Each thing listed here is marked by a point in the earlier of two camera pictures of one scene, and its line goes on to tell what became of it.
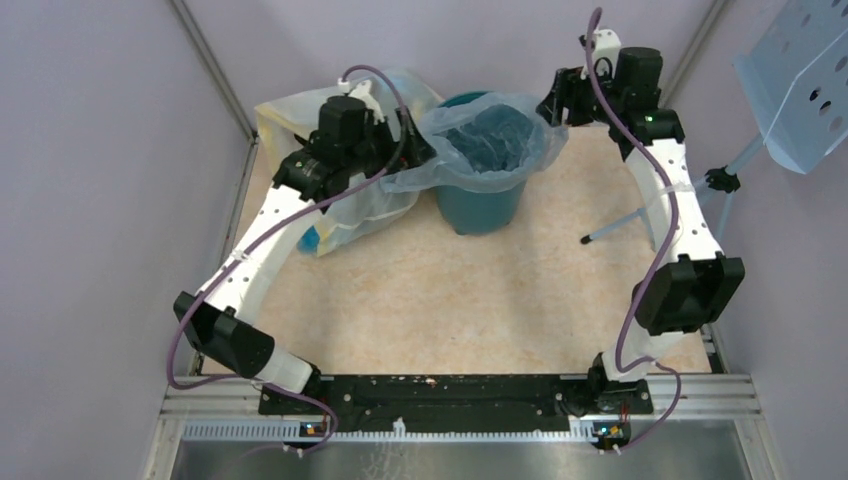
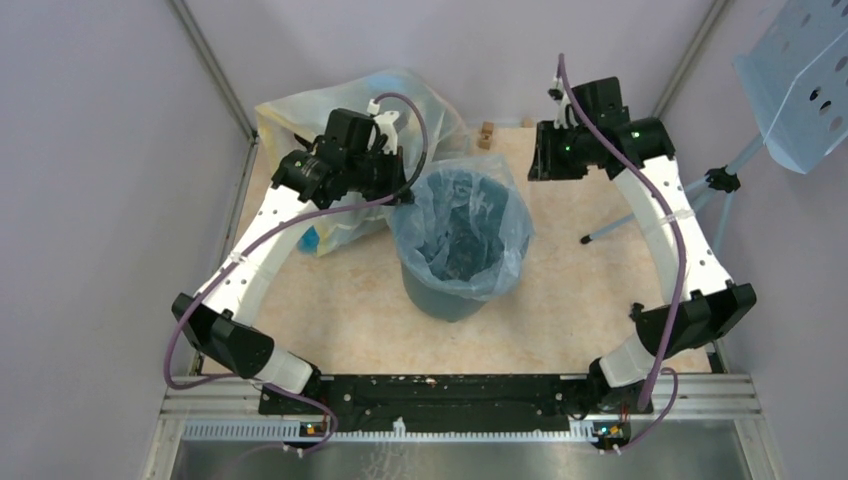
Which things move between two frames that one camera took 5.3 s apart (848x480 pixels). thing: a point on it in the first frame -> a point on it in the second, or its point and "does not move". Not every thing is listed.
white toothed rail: [293, 432] does not move
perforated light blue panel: [797, 78] does not move
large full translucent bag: [372, 208] does not move
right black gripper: [565, 89] -> [542, 168]
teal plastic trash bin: [475, 214] -> [436, 302]
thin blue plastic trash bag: [484, 142] -> [464, 233]
